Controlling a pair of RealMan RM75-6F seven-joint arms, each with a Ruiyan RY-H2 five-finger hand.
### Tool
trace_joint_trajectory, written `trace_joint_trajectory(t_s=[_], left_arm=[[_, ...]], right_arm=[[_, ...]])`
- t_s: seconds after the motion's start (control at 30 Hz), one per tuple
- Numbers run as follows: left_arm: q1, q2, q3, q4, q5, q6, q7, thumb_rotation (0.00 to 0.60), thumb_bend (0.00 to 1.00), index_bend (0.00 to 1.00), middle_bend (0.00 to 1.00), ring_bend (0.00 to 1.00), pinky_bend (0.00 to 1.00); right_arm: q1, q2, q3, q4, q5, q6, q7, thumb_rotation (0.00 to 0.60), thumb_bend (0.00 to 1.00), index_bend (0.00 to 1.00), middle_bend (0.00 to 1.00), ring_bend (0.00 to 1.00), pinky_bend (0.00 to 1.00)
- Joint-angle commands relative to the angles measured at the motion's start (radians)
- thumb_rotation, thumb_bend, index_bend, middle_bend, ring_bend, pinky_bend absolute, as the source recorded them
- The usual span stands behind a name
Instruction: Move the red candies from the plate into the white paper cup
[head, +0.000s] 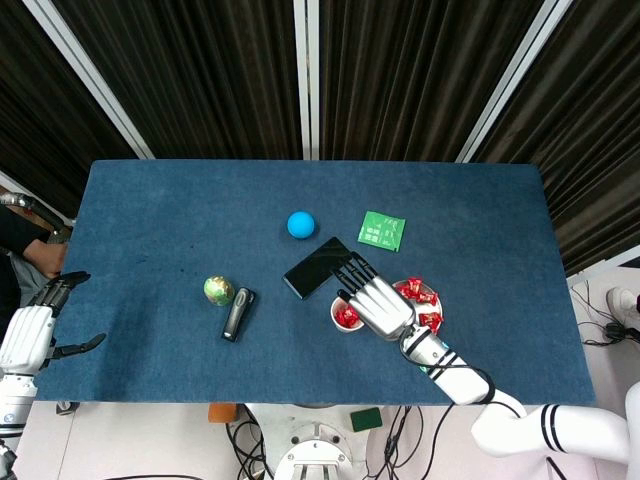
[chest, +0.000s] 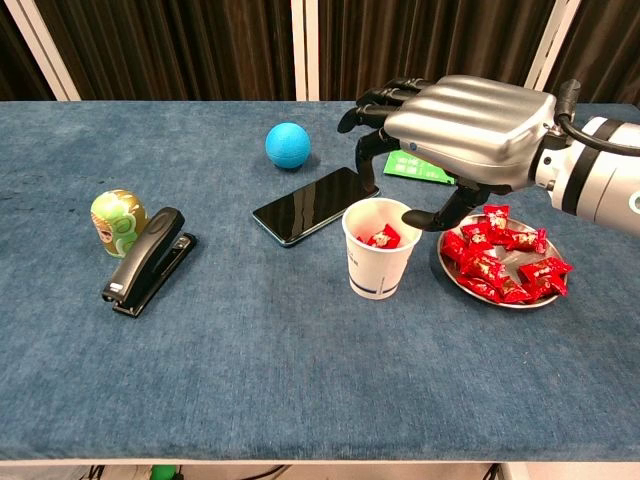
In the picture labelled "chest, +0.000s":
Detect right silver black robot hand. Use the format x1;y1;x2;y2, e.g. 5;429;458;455
337;74;559;234

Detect silver metal plate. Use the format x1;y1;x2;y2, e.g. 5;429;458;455
437;213;571;310

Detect white paper cup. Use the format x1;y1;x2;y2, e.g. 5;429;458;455
341;197;424;301

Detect green sachet packet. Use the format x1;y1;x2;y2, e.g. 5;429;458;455
382;149;457;186

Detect black smartphone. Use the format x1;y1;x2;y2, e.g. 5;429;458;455
251;166;381;248

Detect blue ball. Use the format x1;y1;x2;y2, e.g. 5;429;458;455
264;121;312;170

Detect blue tablecloth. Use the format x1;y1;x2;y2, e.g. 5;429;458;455
0;100;640;464

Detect black stapler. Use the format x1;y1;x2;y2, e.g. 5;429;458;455
101;206;198;318

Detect white frame post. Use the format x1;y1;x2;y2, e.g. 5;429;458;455
524;0;585;96
291;0;321;102
3;0;82;102

